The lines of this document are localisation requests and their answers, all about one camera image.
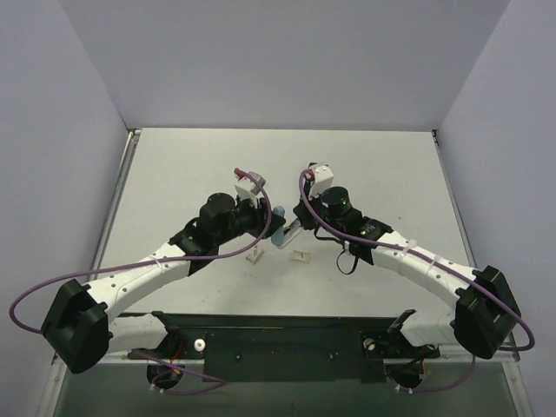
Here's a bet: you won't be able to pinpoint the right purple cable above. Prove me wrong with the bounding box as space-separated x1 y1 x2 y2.
297 169 535 394

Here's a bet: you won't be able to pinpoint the beige staple box tray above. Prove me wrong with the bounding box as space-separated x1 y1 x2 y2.
290 250 312 264

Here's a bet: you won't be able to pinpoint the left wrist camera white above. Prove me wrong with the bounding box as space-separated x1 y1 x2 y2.
235 171 266 208

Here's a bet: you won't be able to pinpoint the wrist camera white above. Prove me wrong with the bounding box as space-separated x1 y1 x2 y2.
305 162 334 199
235 171 266 208

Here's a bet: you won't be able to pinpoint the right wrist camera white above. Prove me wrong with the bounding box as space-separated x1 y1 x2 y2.
305 162 334 199

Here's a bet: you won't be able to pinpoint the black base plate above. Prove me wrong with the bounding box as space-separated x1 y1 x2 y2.
149 312 440 383

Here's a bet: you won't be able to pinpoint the staple box with red label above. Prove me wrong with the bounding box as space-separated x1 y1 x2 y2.
245 244 265 264

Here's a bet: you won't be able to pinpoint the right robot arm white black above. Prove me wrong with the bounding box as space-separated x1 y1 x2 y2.
294 187 521 359

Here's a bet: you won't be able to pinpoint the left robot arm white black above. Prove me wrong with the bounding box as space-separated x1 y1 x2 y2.
41 193 285 374

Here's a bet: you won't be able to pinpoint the light blue white stapler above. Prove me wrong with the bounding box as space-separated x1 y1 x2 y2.
270 219 302 249

